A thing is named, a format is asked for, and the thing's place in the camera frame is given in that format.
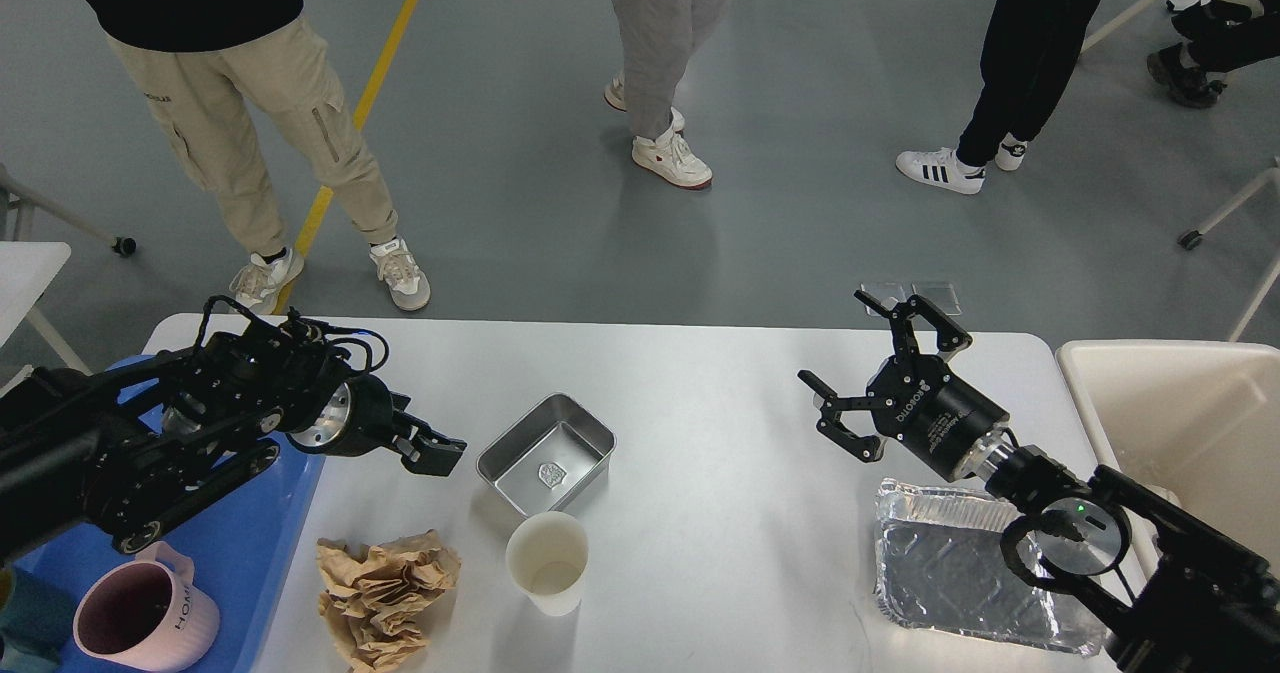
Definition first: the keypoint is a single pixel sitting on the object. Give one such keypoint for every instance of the person in black sweater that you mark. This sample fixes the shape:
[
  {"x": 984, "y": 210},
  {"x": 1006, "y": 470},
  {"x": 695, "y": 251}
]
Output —
[{"x": 200, "y": 64}]

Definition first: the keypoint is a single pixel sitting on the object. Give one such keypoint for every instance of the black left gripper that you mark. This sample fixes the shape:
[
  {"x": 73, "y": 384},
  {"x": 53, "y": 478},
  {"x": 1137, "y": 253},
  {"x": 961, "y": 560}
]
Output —
[{"x": 363, "y": 414}]

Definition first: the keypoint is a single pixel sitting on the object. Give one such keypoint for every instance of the white side table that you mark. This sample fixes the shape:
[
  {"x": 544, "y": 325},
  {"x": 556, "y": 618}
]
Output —
[{"x": 27, "y": 269}]

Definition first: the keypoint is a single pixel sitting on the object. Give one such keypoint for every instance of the teal object at corner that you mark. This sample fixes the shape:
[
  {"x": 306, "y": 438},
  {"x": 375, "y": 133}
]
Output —
[{"x": 36, "y": 622}]

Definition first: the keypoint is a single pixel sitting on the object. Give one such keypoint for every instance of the person in black trousers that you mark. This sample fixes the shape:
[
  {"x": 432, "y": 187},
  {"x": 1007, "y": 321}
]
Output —
[{"x": 1028, "y": 57}]

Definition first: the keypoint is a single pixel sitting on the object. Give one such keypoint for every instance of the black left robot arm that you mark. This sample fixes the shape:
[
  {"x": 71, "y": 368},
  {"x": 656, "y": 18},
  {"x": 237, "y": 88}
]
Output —
[{"x": 140, "y": 449}]

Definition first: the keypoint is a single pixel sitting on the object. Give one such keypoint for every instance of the white paper cup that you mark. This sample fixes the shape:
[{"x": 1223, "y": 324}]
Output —
[{"x": 547, "y": 557}]

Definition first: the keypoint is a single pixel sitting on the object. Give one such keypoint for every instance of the stainless steel rectangular container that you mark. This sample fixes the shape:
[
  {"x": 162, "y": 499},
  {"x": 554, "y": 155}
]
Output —
[{"x": 542, "y": 462}]

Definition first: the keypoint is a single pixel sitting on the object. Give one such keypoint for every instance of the person in grey trousers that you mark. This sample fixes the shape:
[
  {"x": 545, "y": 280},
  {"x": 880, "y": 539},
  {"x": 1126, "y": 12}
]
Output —
[{"x": 658, "y": 39}]

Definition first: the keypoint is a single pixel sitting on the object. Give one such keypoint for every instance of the aluminium foil tray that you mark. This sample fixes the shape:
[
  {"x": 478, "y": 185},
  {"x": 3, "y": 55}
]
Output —
[{"x": 939, "y": 566}]

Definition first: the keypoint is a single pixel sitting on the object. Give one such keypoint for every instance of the crumpled brown paper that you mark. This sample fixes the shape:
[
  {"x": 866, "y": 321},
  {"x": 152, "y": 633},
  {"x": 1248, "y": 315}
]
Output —
[{"x": 373, "y": 594}]

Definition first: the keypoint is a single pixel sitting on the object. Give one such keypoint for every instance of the seated person dark shoes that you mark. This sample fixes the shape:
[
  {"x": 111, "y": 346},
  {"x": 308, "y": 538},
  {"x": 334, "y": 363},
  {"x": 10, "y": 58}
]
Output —
[{"x": 1218, "y": 37}]

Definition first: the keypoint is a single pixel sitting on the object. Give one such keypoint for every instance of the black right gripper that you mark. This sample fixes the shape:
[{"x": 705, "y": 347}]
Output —
[{"x": 935, "y": 418}]

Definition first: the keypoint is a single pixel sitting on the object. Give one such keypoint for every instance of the blue plastic tray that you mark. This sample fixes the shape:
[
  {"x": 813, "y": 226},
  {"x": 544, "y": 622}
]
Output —
[{"x": 242, "y": 548}]

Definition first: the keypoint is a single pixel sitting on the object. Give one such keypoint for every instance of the pink ribbed mug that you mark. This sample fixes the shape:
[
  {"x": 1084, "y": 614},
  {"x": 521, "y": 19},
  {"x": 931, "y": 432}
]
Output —
[{"x": 148, "y": 614}]

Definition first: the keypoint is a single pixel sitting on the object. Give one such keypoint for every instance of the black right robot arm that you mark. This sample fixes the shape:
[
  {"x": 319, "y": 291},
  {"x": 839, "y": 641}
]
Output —
[{"x": 1174, "y": 593}]

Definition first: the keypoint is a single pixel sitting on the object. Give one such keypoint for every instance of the beige plastic bin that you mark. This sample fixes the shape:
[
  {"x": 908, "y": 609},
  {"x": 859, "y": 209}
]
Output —
[{"x": 1196, "y": 421}]

